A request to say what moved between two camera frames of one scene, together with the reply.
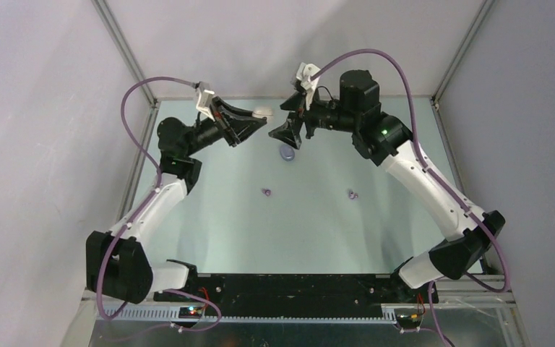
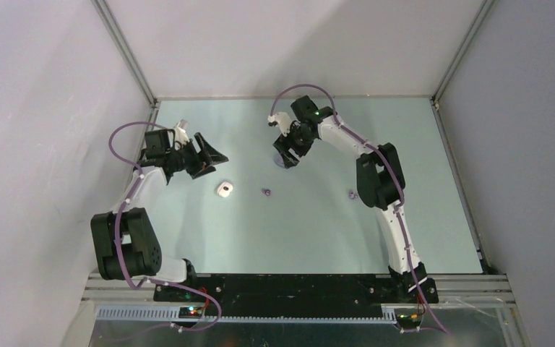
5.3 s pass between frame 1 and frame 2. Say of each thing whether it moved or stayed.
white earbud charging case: moved
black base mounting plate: stayed
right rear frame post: stayed
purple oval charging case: moved
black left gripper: moved
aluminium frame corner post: stayed
